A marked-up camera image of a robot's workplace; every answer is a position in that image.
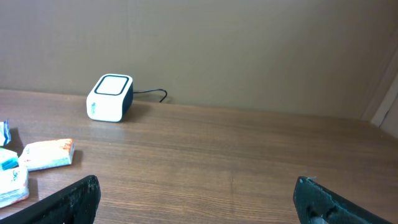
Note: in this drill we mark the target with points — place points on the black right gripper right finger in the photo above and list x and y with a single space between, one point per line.
316 204

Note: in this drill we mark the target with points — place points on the white barcode scanner box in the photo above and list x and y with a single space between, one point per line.
110 98

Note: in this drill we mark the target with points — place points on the blue yellow snack bag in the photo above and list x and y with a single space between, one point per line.
5 135

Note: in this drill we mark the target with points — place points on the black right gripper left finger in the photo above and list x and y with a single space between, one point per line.
75 204

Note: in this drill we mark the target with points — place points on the small teal box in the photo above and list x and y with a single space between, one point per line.
8 159

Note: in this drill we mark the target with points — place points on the small orange box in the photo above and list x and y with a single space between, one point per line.
47 154
14 185

